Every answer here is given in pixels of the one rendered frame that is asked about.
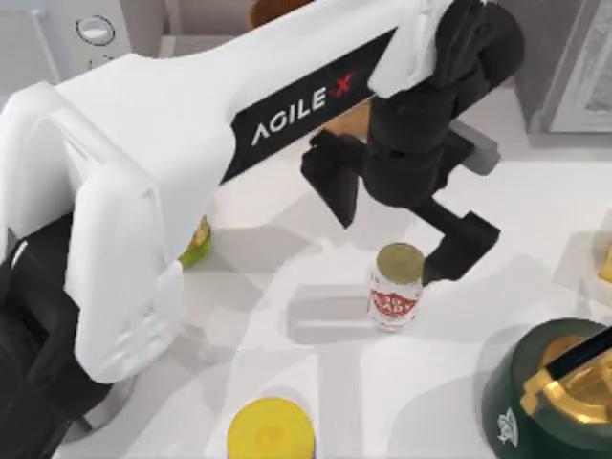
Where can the green and gold trophy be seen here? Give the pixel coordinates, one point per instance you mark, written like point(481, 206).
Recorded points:
point(535, 397)

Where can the yellow block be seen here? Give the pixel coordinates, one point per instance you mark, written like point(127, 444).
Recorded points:
point(605, 268)

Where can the red and white can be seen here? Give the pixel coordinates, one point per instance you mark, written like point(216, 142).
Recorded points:
point(393, 291)

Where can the grey cabinet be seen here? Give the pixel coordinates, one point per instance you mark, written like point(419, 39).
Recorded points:
point(535, 72)

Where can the round microwave knob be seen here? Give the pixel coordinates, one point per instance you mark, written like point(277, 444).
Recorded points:
point(95, 29)

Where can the pale microwave oven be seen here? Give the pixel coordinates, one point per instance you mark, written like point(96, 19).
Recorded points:
point(38, 38)

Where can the green bottle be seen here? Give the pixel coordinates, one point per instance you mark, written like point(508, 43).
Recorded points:
point(197, 245)

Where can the brown bread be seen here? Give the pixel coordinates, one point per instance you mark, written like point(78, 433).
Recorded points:
point(353, 123)
point(275, 12)

